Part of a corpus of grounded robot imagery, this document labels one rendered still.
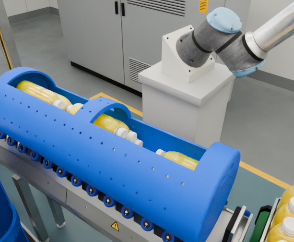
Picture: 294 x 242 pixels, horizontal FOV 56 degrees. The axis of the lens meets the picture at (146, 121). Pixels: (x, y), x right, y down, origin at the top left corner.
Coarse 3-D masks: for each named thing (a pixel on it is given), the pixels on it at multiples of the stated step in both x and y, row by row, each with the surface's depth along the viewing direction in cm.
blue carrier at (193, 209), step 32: (0, 96) 99; (32, 96) 94; (64, 96) 119; (0, 128) 104; (32, 128) 91; (64, 128) 84; (96, 128) 80; (64, 160) 86; (96, 160) 78; (128, 160) 73; (160, 160) 70; (224, 160) 68; (128, 192) 74; (160, 192) 69; (192, 192) 65; (224, 192) 77; (160, 224) 73; (192, 224) 65
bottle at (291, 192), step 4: (288, 188) 82; (292, 188) 80; (284, 192) 82; (288, 192) 80; (292, 192) 79; (284, 196) 81; (288, 196) 80; (292, 196) 79; (280, 200) 84; (284, 200) 81; (288, 200) 80; (280, 204) 84; (276, 208) 87; (272, 216) 90
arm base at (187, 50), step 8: (192, 32) 108; (184, 40) 111; (192, 40) 108; (176, 48) 114; (184, 48) 111; (192, 48) 109; (200, 48) 107; (184, 56) 112; (192, 56) 110; (200, 56) 110; (208, 56) 112; (192, 64) 113; (200, 64) 114
